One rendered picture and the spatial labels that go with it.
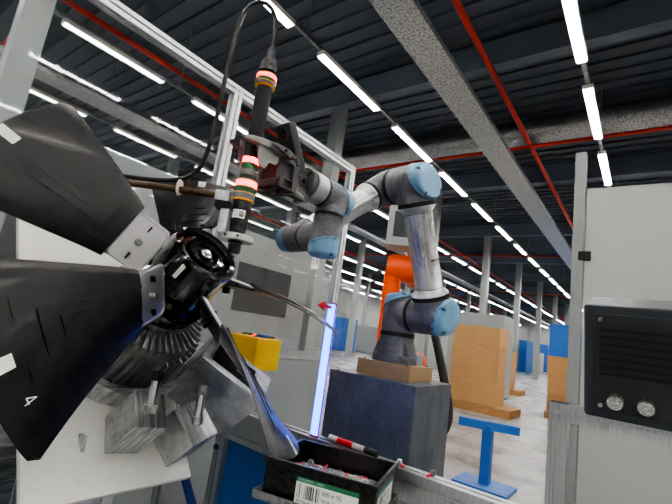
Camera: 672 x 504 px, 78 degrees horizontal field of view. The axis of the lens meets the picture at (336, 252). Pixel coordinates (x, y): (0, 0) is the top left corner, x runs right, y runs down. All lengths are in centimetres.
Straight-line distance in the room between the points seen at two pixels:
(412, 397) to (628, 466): 129
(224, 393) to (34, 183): 48
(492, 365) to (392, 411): 741
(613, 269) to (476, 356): 654
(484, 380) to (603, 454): 644
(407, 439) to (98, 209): 96
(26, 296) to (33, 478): 30
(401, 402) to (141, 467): 72
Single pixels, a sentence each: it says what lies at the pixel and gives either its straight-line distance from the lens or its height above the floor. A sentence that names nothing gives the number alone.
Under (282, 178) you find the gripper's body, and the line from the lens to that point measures 91.
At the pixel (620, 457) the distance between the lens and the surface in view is 234.
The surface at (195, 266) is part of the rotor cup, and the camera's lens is 70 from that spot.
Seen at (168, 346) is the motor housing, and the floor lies 105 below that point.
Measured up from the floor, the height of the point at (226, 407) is 95.
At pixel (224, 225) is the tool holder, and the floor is 129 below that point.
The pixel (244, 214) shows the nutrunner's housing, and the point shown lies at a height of 132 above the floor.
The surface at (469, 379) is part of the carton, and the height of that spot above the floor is 55.
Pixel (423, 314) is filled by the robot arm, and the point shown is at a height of 121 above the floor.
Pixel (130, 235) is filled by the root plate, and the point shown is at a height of 123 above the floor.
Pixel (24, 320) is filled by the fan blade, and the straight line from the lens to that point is 56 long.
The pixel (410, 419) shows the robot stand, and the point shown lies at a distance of 128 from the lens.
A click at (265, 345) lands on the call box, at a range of 123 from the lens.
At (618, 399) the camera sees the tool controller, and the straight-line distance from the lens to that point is 83.
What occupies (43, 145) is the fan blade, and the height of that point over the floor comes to 134.
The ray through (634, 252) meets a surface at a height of 167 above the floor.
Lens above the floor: 113
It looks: 10 degrees up
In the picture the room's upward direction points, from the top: 8 degrees clockwise
